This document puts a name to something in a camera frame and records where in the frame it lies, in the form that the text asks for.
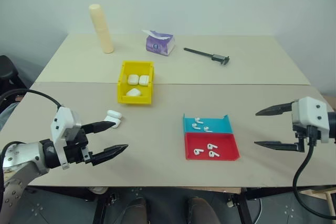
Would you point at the white shoe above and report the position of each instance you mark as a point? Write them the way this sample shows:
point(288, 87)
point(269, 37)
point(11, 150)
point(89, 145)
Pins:
point(98, 190)

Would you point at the red plastic tray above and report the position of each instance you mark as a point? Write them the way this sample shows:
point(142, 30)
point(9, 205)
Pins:
point(228, 145)

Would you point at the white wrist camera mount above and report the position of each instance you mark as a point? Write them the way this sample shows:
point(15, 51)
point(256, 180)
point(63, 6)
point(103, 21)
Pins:
point(62, 119)
point(311, 115)

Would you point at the black table leg frame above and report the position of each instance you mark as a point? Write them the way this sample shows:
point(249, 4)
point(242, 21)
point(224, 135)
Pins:
point(248, 205)

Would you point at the yellow plastic bin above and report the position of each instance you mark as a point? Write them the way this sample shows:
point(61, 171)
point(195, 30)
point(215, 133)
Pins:
point(122, 87)

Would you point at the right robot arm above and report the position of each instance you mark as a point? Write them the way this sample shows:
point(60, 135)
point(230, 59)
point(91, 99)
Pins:
point(332, 125)

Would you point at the purple tissue pack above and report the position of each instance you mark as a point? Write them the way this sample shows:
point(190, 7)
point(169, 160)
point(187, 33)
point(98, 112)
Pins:
point(158, 45)

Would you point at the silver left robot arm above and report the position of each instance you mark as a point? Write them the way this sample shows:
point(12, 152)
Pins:
point(29, 155)

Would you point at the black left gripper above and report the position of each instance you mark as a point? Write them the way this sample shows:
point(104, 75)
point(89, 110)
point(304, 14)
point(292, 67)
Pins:
point(77, 148)

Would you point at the black vernier caliper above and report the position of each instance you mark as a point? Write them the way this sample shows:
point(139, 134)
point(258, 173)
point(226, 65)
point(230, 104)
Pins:
point(218, 57)

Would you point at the dark rounded shape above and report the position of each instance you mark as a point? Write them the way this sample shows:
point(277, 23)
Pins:
point(202, 212)
point(136, 212)

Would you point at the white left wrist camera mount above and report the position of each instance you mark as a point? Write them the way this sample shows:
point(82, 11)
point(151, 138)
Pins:
point(62, 119)

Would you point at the wooden frame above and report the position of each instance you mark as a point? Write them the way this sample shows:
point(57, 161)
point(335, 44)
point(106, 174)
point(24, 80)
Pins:
point(323, 192)

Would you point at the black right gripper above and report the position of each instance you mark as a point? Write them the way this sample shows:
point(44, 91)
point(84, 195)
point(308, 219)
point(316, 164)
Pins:
point(302, 132)

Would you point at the blue plastic tray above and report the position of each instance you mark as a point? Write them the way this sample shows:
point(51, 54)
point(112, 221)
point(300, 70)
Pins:
point(220, 125)

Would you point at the white closed charging case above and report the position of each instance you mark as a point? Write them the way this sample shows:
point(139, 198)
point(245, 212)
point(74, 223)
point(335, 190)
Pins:
point(144, 80)
point(133, 92)
point(132, 79)

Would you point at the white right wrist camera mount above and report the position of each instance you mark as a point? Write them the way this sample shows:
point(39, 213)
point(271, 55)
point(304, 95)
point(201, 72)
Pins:
point(311, 115)

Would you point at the cream cylindrical tube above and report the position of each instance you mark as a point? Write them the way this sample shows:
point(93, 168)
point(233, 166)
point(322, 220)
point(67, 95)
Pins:
point(102, 30)

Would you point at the white open charging case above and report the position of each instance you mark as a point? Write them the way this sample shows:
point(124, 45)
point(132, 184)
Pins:
point(114, 115)

